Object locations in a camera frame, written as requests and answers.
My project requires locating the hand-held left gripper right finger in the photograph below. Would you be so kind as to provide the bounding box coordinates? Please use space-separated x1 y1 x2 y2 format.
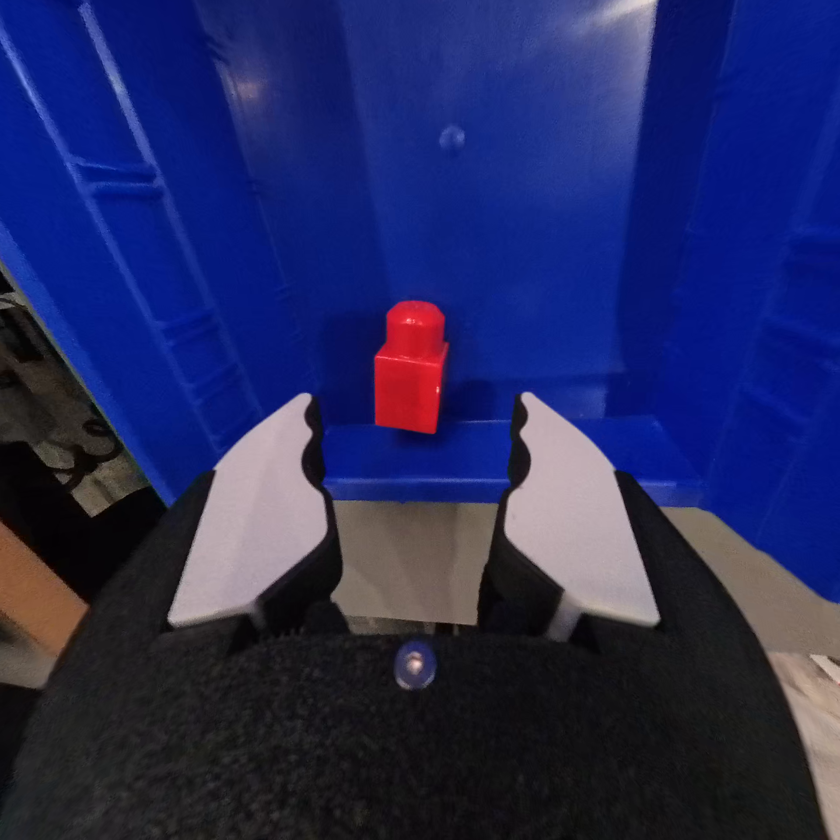
482 390 660 644

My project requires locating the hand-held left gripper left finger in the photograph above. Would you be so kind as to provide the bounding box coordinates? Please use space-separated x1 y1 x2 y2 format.
167 391 344 631

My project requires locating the red one-stud block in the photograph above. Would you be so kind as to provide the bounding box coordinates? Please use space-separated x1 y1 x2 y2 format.
374 298 450 435

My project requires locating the blue plastic bin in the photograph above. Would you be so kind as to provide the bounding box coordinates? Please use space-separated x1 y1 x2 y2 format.
0 0 840 605

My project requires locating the brown cardboard box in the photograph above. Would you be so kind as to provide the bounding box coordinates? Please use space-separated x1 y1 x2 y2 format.
0 525 91 660

